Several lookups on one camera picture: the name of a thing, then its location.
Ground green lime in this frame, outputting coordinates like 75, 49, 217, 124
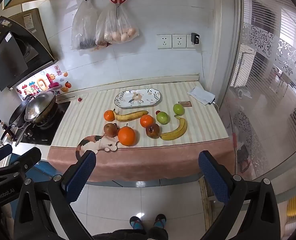
173, 103, 185, 116

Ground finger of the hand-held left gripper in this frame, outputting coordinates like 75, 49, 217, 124
3, 147, 42, 180
0, 144, 13, 167

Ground black frying pan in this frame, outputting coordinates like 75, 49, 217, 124
8, 102, 30, 147

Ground person's left foot in slipper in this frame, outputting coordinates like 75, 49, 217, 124
130, 216, 145, 230

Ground red handled scissors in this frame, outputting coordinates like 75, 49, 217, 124
109, 0, 129, 19

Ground patterned glass sliding door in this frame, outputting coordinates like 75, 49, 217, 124
219, 0, 296, 195

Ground striped cat print mat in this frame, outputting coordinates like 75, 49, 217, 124
47, 80, 236, 182

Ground plastic bag with dark contents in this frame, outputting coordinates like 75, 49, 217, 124
71, 0, 99, 50

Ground person's right foot in slipper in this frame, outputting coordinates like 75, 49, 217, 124
153, 214, 167, 229

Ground red handled broom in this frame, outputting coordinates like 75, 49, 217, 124
228, 114, 251, 174

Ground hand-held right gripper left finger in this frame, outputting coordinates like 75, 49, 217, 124
13, 150, 97, 240

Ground person's dark clothing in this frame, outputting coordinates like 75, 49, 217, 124
92, 226, 168, 240

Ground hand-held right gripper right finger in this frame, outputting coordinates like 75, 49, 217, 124
198, 150, 281, 240

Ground group of colourful wall stickers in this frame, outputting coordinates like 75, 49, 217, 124
15, 65, 72, 95

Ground black range hood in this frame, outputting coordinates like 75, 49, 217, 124
0, 7, 59, 92

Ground black cooktop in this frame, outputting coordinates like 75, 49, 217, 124
17, 101, 71, 146

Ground dark red pomegranate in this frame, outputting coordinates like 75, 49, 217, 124
145, 123, 161, 139

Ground yellow banana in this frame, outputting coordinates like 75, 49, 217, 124
160, 115, 188, 141
113, 109, 149, 122

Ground white charging cable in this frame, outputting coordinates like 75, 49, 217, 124
199, 43, 219, 112

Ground plastic bag with eggs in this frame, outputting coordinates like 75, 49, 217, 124
95, 4, 140, 47

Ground white wall socket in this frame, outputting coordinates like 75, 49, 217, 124
172, 34, 187, 49
157, 34, 172, 50

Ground person's foot in slipper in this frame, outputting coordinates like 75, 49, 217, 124
153, 214, 167, 229
130, 216, 145, 230

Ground white folded cloth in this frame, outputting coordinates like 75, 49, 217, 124
187, 86, 216, 105

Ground yellow plastic crate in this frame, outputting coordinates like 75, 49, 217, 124
286, 197, 296, 217

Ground reddish brown apple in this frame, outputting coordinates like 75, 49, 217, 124
103, 123, 119, 138

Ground steel wok with lid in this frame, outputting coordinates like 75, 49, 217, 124
24, 90, 57, 127

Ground large orange with stem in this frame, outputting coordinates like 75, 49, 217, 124
118, 124, 137, 147

